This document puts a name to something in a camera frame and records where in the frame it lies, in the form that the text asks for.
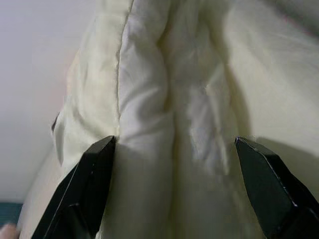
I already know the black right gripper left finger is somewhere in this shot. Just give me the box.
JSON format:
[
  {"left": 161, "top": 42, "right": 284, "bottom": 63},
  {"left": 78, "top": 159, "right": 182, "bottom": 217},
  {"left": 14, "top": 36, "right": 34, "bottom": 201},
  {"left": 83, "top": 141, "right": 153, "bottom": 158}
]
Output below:
[{"left": 31, "top": 135, "right": 117, "bottom": 239}]

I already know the cream sheeted mattress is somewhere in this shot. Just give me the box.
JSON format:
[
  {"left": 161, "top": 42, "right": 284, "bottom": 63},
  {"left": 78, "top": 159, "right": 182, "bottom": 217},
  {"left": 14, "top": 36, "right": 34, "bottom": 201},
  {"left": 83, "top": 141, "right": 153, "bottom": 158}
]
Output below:
[{"left": 14, "top": 146, "right": 75, "bottom": 239}]

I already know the cream cartoon print blanket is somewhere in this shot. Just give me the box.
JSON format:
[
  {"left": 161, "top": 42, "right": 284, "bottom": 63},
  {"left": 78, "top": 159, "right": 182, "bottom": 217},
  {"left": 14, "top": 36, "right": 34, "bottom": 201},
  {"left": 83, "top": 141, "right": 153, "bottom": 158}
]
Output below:
[{"left": 51, "top": 0, "right": 319, "bottom": 239}]

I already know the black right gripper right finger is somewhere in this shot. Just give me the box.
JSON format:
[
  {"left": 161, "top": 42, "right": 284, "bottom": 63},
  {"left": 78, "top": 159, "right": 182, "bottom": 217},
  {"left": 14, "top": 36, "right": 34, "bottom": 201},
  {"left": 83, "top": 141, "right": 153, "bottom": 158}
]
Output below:
[{"left": 235, "top": 136, "right": 319, "bottom": 239}]

